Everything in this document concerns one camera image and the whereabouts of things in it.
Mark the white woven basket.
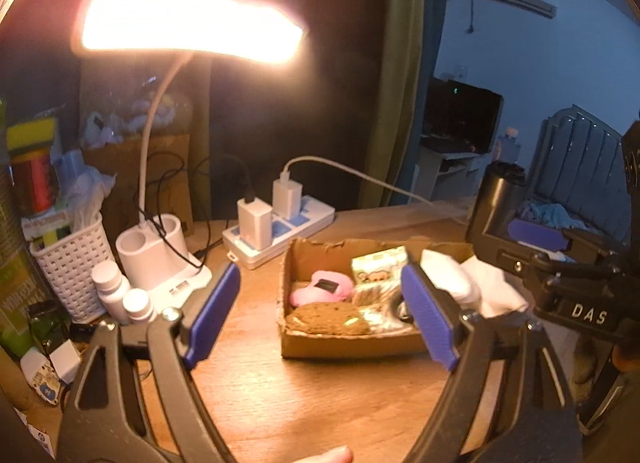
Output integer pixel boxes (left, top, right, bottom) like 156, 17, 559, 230
29, 213, 117, 321

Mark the brown cardboard carton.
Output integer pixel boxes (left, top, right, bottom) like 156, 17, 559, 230
81, 133, 195, 239

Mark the black charging cable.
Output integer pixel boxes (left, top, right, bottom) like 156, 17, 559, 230
217, 153, 257, 204

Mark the pink snack packet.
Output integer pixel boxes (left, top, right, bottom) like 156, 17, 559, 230
290, 270, 357, 308

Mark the white cloth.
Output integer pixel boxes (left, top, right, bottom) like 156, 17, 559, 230
419, 248, 530, 319

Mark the white charger with white cable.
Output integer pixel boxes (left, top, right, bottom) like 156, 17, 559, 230
272, 178, 304, 219

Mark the cardboard box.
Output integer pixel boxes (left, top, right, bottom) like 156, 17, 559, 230
277, 237, 481, 360

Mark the green package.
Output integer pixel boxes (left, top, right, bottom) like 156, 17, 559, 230
0, 98, 51, 359

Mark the grey padded headboard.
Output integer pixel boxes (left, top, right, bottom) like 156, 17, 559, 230
527, 104, 633, 244

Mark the white desk lamp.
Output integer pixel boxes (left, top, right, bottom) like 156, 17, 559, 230
70, 0, 307, 303

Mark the white plastic bag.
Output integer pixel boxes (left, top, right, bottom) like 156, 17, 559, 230
55, 148, 116, 231

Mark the clear water bottle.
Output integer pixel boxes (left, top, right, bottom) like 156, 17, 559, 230
495, 126, 522, 166

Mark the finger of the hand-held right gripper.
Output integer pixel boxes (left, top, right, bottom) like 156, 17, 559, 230
502, 217, 626, 290

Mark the black television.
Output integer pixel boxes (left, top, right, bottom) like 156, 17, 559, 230
422, 78, 505, 154

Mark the steel tumbler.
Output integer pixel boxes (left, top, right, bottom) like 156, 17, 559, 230
465, 162, 528, 246

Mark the green curtain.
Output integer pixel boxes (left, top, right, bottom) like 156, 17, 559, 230
360, 0, 437, 209

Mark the clear plastic bag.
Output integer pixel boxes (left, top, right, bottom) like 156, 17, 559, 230
82, 92, 193, 145

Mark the white charging cable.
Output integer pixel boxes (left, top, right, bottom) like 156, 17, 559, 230
280, 156, 468, 224

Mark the clear snack packet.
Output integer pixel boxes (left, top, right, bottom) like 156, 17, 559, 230
357, 303, 416, 334

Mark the person's left hand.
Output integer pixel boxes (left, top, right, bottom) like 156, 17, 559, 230
287, 445, 353, 463

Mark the white pill bottle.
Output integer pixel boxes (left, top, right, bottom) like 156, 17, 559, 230
122, 288, 157, 325
91, 260, 132, 324

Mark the white power strip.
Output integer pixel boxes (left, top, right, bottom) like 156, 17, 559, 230
222, 193, 336, 271

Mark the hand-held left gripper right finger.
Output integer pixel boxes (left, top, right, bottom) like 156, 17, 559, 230
400, 262, 587, 463

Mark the white television stand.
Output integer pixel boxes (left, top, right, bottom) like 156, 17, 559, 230
415, 146, 496, 201

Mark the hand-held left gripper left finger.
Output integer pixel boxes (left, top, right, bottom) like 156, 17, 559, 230
55, 262, 242, 463

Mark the yellow-white snack packet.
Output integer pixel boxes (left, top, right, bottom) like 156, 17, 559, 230
350, 245, 408, 305

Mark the person's right hand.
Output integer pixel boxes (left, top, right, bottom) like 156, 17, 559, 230
614, 340, 640, 379

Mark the white patterned small case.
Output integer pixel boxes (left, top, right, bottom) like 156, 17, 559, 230
20, 347, 81, 404

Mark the blue bed cloth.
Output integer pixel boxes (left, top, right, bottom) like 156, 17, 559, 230
517, 200, 593, 232

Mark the red jar with yellow lid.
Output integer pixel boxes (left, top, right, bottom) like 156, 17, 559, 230
7, 118, 61, 216

